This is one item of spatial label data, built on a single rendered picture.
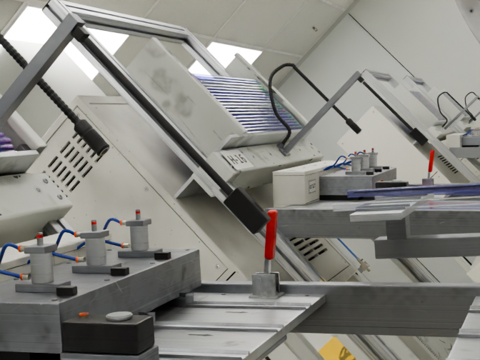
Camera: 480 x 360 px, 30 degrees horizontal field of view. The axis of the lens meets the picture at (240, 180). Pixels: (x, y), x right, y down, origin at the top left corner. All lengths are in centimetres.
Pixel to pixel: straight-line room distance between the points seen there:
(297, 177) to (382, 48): 657
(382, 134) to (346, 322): 439
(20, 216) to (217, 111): 97
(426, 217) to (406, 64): 676
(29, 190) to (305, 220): 82
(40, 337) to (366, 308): 43
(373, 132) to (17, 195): 439
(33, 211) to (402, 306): 49
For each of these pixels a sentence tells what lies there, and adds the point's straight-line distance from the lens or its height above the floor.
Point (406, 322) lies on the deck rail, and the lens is 111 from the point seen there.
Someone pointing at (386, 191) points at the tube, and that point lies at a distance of 147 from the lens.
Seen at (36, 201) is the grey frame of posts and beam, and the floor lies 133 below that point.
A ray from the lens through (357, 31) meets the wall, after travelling 870.
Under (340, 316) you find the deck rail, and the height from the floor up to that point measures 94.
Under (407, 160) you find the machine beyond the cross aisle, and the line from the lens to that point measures 546.
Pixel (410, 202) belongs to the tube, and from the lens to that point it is 127.
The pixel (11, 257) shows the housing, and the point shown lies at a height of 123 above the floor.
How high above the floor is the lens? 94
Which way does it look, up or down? 11 degrees up
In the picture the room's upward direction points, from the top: 44 degrees counter-clockwise
